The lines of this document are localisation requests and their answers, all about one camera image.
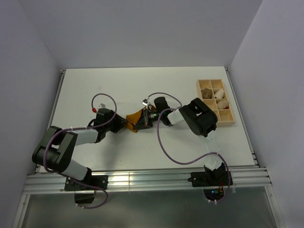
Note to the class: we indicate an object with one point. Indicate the mustard striped sock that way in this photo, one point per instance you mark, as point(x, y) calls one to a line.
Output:
point(133, 118)

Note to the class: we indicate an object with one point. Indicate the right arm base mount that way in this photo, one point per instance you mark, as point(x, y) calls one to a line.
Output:
point(217, 180)

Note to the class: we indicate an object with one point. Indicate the lower rolled cream sock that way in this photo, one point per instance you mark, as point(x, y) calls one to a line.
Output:
point(223, 104)

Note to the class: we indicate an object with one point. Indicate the aluminium frame rail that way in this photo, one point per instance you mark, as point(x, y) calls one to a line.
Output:
point(151, 180)

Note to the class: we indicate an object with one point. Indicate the wooden compartment box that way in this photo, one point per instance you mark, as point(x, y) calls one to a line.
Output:
point(225, 116)

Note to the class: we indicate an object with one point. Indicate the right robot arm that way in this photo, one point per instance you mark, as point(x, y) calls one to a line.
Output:
point(201, 120)

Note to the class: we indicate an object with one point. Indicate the brown sock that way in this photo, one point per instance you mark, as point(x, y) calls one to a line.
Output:
point(206, 93)

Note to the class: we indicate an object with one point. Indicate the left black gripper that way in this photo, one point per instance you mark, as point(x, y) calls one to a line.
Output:
point(119, 121)

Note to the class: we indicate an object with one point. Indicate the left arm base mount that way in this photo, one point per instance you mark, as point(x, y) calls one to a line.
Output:
point(85, 190)

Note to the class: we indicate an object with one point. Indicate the rolled cream sock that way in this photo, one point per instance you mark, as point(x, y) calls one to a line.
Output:
point(223, 104)
point(219, 94)

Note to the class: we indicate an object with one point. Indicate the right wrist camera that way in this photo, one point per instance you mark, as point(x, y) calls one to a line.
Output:
point(145, 102)

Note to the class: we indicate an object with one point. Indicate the upper rolled cream sock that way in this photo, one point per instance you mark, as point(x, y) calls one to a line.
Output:
point(219, 94)

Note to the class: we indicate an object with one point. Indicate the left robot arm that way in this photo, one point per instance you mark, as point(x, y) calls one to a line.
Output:
point(57, 145)

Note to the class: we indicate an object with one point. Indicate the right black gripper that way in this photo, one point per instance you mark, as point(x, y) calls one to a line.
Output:
point(143, 122)

